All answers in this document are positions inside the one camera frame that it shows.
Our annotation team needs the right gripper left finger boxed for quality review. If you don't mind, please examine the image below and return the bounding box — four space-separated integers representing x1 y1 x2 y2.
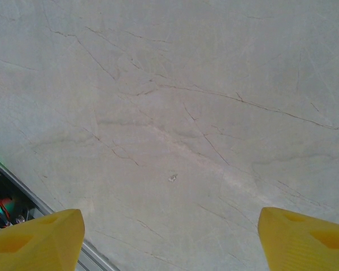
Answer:
0 208 85 271

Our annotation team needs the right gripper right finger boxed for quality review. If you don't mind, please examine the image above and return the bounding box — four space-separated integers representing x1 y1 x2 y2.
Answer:
257 207 339 271

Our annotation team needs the long aluminium base rail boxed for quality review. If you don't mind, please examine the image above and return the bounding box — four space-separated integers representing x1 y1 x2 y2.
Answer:
0 152 118 271

